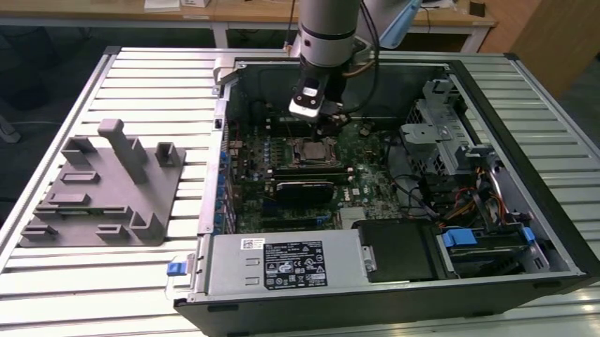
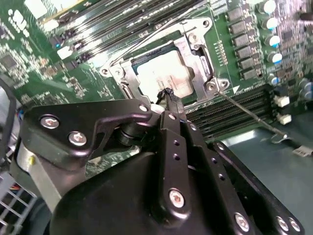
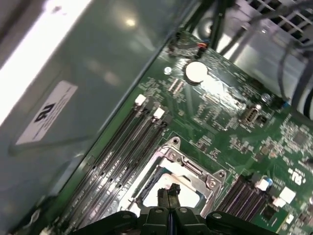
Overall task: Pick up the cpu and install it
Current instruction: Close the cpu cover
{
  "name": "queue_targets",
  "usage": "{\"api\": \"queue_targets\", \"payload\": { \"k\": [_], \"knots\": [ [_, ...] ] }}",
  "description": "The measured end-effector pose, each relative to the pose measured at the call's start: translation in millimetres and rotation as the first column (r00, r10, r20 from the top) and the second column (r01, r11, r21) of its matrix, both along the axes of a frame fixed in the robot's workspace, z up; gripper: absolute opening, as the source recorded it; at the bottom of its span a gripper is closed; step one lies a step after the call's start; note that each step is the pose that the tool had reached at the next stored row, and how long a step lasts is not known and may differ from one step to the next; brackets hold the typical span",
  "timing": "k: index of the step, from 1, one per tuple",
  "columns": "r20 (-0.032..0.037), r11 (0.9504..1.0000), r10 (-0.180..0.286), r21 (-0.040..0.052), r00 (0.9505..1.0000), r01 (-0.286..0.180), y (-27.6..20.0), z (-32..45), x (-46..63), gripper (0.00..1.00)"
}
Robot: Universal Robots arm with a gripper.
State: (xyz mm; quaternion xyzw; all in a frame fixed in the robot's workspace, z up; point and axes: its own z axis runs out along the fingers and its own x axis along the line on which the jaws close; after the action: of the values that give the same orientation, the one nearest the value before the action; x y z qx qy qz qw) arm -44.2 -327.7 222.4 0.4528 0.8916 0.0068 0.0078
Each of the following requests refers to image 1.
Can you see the white box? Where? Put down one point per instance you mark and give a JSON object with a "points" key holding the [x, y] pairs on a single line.
{"points": [[194, 3], [162, 3]]}

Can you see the grey case latch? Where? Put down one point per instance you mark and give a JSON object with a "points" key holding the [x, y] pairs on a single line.
{"points": [[223, 68]]}

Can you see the silver metal drive cage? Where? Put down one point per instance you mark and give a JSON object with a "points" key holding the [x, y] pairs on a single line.
{"points": [[422, 135]]}

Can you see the silver power supply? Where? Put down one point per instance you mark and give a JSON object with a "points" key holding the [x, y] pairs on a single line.
{"points": [[225, 267]]}

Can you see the black graphics card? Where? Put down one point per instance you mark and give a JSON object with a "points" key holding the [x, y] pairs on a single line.
{"points": [[305, 193]]}

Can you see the grey parts rack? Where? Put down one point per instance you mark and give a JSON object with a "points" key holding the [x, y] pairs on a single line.
{"points": [[117, 210]]}

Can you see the blue plastic latch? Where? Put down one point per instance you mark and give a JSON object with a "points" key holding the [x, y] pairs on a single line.
{"points": [[176, 268]]}

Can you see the black PC case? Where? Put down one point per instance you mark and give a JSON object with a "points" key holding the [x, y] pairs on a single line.
{"points": [[328, 316]]}

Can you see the small black box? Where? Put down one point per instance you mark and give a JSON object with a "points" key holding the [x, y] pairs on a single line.
{"points": [[479, 7]]}

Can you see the green motherboard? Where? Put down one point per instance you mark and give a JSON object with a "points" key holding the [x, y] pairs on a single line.
{"points": [[380, 196]]}

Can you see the black expansion slot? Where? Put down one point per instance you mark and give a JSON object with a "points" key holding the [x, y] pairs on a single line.
{"points": [[287, 223]]}

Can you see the white furniture leg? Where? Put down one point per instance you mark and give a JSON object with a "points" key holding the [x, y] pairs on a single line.
{"points": [[7, 131]]}

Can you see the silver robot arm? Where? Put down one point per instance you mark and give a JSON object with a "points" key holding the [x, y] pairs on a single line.
{"points": [[325, 42]]}

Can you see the CPU socket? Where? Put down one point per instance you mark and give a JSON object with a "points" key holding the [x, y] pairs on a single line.
{"points": [[295, 164]]}

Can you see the wooden cabinet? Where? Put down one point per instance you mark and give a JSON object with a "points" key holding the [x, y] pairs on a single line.
{"points": [[554, 45]]}

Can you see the silver chipset heatsink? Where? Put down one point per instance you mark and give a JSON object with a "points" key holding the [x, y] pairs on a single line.
{"points": [[353, 216]]}

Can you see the hard disk in blue carrier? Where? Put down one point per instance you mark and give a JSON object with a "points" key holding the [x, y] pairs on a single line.
{"points": [[458, 238]]}

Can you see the RAM slot with white clips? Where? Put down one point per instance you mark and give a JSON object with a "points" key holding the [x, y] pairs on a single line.
{"points": [[309, 171], [279, 121], [309, 178], [279, 129]]}

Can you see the wooden desk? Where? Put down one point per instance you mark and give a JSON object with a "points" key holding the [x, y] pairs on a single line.
{"points": [[450, 19]]}

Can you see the round coin battery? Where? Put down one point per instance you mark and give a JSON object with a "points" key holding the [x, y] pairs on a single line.
{"points": [[363, 131]]}

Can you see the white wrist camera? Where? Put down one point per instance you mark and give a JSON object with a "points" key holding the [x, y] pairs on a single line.
{"points": [[303, 111], [363, 49]]}

